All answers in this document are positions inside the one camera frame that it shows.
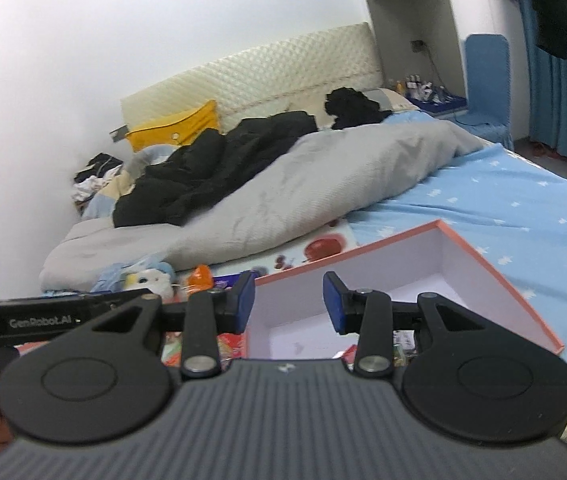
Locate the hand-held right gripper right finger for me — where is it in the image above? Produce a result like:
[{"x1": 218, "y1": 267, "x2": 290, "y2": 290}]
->
[{"x1": 323, "y1": 271, "x2": 474, "y2": 377}]

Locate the blue covered chair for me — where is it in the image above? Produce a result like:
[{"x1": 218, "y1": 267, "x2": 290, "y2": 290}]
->
[{"x1": 456, "y1": 34, "x2": 514, "y2": 148}]

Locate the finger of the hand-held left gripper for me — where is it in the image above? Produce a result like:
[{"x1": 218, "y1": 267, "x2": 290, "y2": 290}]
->
[{"x1": 82, "y1": 289, "x2": 156, "y2": 326}]

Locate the black jacket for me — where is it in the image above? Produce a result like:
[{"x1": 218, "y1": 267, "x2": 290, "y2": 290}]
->
[{"x1": 113, "y1": 110, "x2": 319, "y2": 228}]

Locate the grey duvet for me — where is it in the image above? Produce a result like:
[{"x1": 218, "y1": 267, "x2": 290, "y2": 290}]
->
[{"x1": 39, "y1": 121, "x2": 484, "y2": 291}]

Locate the pastel checked blanket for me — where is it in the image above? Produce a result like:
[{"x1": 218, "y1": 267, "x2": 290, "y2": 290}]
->
[{"x1": 80, "y1": 144, "x2": 174, "y2": 221}]

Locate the cream pillow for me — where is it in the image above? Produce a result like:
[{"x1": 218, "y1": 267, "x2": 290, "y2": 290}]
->
[{"x1": 368, "y1": 87, "x2": 420, "y2": 114}]

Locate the yellow pillow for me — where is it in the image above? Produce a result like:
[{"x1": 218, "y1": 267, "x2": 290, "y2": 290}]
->
[{"x1": 128, "y1": 100, "x2": 220, "y2": 152}]

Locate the pink cardboard box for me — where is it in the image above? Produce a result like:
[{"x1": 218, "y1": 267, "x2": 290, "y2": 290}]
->
[{"x1": 246, "y1": 219, "x2": 565, "y2": 362}]

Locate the blue curtain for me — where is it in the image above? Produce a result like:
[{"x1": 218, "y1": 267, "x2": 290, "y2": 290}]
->
[{"x1": 516, "y1": 0, "x2": 567, "y2": 163}]

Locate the pile of mixed clothes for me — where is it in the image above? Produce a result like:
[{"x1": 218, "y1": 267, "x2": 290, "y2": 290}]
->
[{"x1": 73, "y1": 152, "x2": 124, "y2": 204}]

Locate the black clothes heap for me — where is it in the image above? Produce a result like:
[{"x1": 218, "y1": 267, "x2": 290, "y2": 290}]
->
[{"x1": 324, "y1": 87, "x2": 389, "y2": 131}]

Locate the blue storage tray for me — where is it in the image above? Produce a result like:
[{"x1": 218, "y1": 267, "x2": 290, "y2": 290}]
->
[{"x1": 411, "y1": 94, "x2": 467, "y2": 114}]

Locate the row of small bottles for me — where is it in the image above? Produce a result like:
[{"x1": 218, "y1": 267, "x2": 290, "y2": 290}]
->
[{"x1": 391, "y1": 75, "x2": 447, "y2": 103}]

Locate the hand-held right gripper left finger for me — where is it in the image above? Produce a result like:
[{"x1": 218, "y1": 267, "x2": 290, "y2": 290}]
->
[{"x1": 78, "y1": 271, "x2": 257, "y2": 380}]

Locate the cream quilted headboard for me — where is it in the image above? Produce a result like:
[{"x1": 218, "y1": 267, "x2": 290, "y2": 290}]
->
[{"x1": 120, "y1": 22, "x2": 383, "y2": 136}]

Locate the fruit print mat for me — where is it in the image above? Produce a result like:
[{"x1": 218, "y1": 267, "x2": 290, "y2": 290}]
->
[{"x1": 43, "y1": 215, "x2": 364, "y2": 367}]

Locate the light blue star bedsheet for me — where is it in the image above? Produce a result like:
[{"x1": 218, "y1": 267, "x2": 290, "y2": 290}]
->
[{"x1": 348, "y1": 110, "x2": 567, "y2": 421}]

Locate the white blue plush penguin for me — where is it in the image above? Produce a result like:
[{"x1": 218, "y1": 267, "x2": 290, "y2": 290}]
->
[{"x1": 123, "y1": 267, "x2": 176, "y2": 301}]

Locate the orange snack packet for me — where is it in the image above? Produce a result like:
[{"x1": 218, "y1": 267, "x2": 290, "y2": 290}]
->
[{"x1": 186, "y1": 265, "x2": 214, "y2": 293}]

